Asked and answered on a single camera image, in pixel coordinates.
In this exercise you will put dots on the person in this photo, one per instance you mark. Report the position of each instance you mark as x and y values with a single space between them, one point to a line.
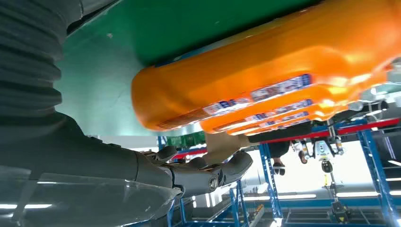
278 147

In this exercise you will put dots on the green topped table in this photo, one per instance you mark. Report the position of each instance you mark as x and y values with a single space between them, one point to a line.
109 78

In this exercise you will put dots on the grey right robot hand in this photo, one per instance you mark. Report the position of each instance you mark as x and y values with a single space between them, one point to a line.
78 163

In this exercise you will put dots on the blue metal shelving rack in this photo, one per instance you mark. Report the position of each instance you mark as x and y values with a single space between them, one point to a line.
369 147

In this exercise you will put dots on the grey hanging device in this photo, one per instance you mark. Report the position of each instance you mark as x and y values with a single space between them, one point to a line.
324 150

